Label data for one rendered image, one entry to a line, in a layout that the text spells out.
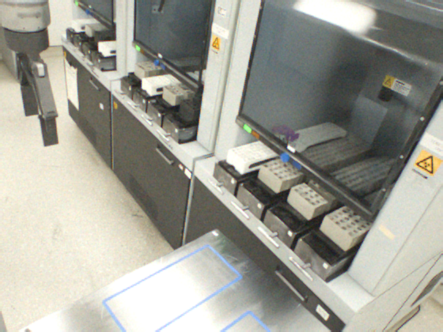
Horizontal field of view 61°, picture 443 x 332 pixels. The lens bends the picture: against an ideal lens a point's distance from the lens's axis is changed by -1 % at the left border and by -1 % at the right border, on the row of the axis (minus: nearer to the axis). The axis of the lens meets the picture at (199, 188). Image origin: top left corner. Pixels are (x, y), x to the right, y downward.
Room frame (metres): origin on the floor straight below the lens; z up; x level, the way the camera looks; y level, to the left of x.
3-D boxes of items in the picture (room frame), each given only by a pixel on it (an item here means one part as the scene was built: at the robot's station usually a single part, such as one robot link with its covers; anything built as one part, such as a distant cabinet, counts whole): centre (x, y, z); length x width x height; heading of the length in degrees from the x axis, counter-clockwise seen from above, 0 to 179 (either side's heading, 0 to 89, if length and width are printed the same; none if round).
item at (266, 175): (1.12, -0.25, 0.85); 0.12 x 0.02 x 0.06; 40
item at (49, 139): (0.63, 0.31, 1.22); 0.03 x 0.01 x 0.07; 130
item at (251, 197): (1.27, -0.43, 0.78); 0.73 x 0.14 x 0.09; 130
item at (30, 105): (0.74, 0.40, 1.22); 0.03 x 0.01 x 0.07; 130
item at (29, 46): (0.68, 0.36, 1.36); 0.08 x 0.07 x 0.09; 40
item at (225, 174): (1.39, -0.33, 0.78); 0.73 x 0.14 x 0.09; 130
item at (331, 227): (0.89, -0.44, 0.85); 0.12 x 0.02 x 0.06; 39
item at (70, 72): (2.52, 1.04, 0.43); 0.27 x 0.02 x 0.36; 40
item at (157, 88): (1.84, 0.23, 0.83); 0.30 x 0.10 x 0.06; 130
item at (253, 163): (1.30, -0.23, 0.83); 0.30 x 0.10 x 0.06; 130
